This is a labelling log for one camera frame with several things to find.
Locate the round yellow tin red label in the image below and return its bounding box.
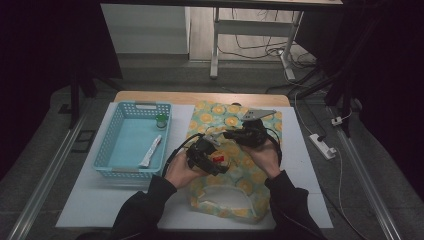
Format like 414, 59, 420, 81
209, 149, 233, 170

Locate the black stand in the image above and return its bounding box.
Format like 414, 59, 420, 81
292, 0, 388, 138
67, 64, 125, 130

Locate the white tube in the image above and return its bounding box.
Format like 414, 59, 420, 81
138, 134, 163, 169

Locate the person's right hand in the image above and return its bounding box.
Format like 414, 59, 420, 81
244, 137, 283, 180

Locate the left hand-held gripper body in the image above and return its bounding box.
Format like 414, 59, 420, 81
185, 133, 224, 174

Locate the white power strip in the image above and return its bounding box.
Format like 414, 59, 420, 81
308, 133, 338, 161

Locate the black floor frame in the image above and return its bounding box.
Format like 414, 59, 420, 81
71, 129, 98, 154

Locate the white desk frame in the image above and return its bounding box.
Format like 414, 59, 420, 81
209, 6, 305, 81

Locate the black power cable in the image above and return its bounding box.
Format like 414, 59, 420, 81
293, 94, 328, 142

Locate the wooden table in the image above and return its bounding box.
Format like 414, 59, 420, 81
113, 90, 291, 108

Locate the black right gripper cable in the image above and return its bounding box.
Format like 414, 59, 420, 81
264, 127, 284, 167

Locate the blue plastic basket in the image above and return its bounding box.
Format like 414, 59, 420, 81
93, 100, 173, 181

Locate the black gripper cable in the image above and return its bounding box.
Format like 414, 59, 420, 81
161, 132, 205, 178
264, 127, 284, 167

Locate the small green-capped bottle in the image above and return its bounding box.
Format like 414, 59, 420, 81
155, 113, 169, 131

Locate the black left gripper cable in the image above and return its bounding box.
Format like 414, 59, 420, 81
161, 132, 205, 178

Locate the white cabinet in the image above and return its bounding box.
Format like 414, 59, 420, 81
100, 3, 191, 55

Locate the metal rail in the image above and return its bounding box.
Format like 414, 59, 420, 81
327, 105, 405, 240
6, 108, 95, 240

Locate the tangle of floor cables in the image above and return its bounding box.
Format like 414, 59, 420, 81
217, 9, 318, 69

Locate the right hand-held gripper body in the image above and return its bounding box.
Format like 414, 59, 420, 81
233, 108, 278, 149

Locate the white cable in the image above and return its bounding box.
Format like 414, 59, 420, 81
334, 149, 368, 240

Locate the orange-print cloth bag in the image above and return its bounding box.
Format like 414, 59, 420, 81
185, 100, 284, 224

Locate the person's left hand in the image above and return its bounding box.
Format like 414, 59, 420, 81
164, 149, 210, 190

